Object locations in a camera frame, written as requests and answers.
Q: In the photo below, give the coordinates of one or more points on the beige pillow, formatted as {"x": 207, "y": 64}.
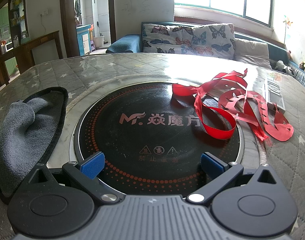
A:
{"x": 252, "y": 52}

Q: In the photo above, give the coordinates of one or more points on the white bucket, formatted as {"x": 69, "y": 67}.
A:
{"x": 98, "y": 42}

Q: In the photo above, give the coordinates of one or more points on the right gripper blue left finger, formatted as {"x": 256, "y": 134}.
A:
{"x": 83, "y": 176}

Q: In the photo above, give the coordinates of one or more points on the blue small cabinet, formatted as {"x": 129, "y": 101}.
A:
{"x": 83, "y": 37}

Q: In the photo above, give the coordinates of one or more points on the butterfly print cushion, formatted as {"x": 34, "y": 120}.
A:
{"x": 214, "y": 40}

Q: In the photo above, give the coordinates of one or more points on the red paper cutting ribbon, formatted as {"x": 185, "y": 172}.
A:
{"x": 238, "y": 104}

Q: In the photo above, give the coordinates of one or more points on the dark wooden desk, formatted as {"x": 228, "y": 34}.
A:
{"x": 30, "y": 52}

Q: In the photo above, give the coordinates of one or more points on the blue sofa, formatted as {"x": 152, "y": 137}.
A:
{"x": 133, "y": 43}

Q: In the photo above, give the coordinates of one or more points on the plush toys on sofa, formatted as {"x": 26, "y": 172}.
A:
{"x": 280, "y": 66}

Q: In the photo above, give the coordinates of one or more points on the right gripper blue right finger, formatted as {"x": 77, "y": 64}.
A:
{"x": 223, "y": 176}

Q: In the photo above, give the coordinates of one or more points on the grey remote control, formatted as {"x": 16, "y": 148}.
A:
{"x": 273, "y": 94}

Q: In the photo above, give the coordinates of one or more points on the black round induction cooktop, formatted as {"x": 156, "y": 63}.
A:
{"x": 153, "y": 142}

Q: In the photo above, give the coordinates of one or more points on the dark wooden shelf unit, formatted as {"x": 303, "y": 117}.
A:
{"x": 13, "y": 34}

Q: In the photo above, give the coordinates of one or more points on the grey microfibre cloth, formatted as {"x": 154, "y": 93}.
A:
{"x": 29, "y": 133}

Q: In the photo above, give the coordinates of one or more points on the colourful pinwheel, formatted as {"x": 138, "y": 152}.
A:
{"x": 287, "y": 22}

